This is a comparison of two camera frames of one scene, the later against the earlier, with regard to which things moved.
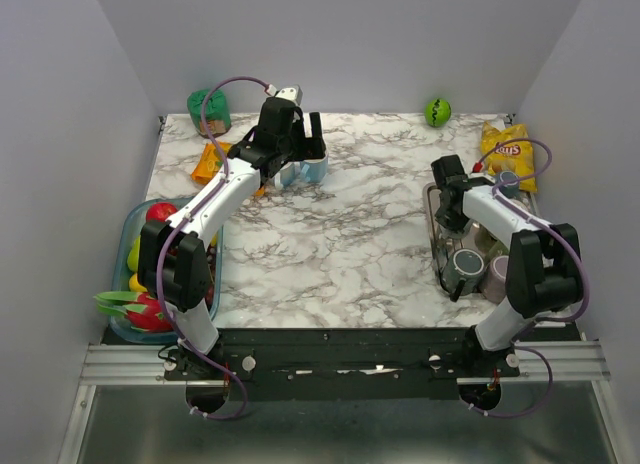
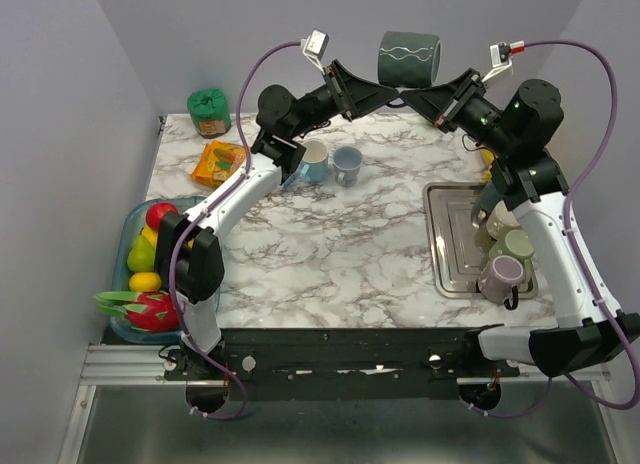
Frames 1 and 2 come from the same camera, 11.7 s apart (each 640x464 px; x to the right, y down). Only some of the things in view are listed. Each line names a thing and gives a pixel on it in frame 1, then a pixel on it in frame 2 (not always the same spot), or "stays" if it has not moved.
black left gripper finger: (299, 146) -> (360, 88)
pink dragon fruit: (141, 309) stays
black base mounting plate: (415, 363) stays
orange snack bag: (211, 164) stays
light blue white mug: (312, 171) stays
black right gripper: (453, 225) -> (442, 104)
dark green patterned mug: (462, 272) -> (409, 59)
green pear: (133, 255) stays
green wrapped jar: (216, 111) stays
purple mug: (493, 281) stays
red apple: (160, 211) stays
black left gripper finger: (315, 145) -> (373, 101)
